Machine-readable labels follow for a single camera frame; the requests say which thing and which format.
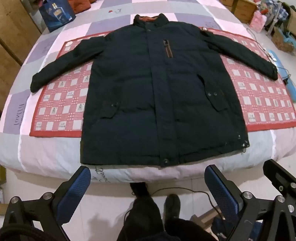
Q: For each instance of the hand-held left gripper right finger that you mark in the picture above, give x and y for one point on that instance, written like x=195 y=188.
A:
x=222 y=193

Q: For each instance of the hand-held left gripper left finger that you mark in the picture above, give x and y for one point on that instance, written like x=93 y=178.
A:
x=73 y=195

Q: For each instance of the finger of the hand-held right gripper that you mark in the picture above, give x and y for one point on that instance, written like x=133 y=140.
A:
x=281 y=176

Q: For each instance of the dark navy padded jacket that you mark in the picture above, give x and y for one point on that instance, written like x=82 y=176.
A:
x=148 y=92

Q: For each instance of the pile of colourful clothes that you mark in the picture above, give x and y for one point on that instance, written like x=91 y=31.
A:
x=274 y=11

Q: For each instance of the checked pink purple quilt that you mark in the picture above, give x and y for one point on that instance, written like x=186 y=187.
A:
x=46 y=153

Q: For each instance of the person's right leg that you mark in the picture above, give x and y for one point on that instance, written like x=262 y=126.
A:
x=172 y=208

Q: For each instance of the person's leg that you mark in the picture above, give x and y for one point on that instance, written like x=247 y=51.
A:
x=172 y=208
x=143 y=215

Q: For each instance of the person's left leg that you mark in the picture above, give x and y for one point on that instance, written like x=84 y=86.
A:
x=143 y=215

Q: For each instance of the red patterned mat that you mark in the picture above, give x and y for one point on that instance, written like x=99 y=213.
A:
x=64 y=104

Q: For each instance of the light blue plastic board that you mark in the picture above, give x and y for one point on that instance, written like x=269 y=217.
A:
x=289 y=78

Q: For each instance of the pink fluffy item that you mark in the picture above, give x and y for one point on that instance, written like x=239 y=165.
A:
x=257 y=20

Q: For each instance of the wooden nightstand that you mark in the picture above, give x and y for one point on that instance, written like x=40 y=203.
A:
x=242 y=9

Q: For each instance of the wooden wardrobe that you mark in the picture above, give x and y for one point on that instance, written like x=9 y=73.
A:
x=13 y=34

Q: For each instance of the blue gift bag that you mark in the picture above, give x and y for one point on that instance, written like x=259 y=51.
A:
x=56 y=16

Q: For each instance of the orange quilted cushion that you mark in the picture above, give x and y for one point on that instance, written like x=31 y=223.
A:
x=81 y=5

